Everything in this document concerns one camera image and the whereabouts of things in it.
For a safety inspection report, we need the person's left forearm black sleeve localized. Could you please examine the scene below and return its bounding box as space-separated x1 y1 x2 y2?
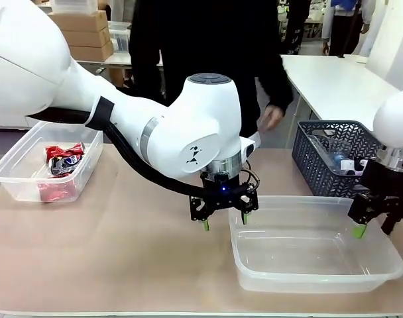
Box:
254 58 294 115

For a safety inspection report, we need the person's left hand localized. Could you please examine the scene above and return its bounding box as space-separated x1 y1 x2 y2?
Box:
261 104 285 132

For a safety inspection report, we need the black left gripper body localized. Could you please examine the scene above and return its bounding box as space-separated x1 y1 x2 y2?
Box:
200 172 249 211

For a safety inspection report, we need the white plastic crate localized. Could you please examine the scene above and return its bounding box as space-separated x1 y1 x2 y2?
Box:
50 0 99 14

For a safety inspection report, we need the clear plastic bottle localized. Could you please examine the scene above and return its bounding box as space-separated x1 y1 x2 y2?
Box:
308 130 342 174

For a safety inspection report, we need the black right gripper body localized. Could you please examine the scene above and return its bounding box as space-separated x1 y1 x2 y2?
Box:
360 159 403 200

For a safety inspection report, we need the large white table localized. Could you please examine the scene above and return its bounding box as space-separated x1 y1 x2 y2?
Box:
280 54 402 140

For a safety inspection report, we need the clear plastic storage box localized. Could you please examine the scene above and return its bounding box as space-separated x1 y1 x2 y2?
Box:
107 20 133 53

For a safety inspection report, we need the white leaning panel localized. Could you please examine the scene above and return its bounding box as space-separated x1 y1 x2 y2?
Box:
366 0 403 91

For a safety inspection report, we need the bottle with white label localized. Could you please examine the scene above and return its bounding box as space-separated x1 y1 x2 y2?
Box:
333 152 369 177

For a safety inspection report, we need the black left arm cable sleeve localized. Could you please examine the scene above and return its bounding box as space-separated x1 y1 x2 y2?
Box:
28 96 252 200

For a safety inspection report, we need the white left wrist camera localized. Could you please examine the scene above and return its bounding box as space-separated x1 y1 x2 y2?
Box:
239 131 263 159

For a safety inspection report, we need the person in black top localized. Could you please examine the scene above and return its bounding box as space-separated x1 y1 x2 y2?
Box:
127 0 294 115

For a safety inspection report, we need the dark perforated plastic basket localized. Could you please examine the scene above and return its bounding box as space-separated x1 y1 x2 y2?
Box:
291 119 385 200

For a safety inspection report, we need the crushed Pepsi can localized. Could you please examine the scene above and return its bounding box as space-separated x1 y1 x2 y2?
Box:
49 153 84 178

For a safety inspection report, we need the brown cardboard box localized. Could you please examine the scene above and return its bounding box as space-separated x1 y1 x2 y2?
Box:
68 42 115 62
59 27 111 46
48 10 109 32

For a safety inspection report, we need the person in white jacket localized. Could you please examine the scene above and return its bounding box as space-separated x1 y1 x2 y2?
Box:
321 0 375 58

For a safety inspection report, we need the white folding table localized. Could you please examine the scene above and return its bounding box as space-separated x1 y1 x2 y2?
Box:
72 50 164 87

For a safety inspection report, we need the clear plastic container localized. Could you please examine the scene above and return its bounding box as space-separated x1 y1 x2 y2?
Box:
227 195 403 294
0 120 105 203

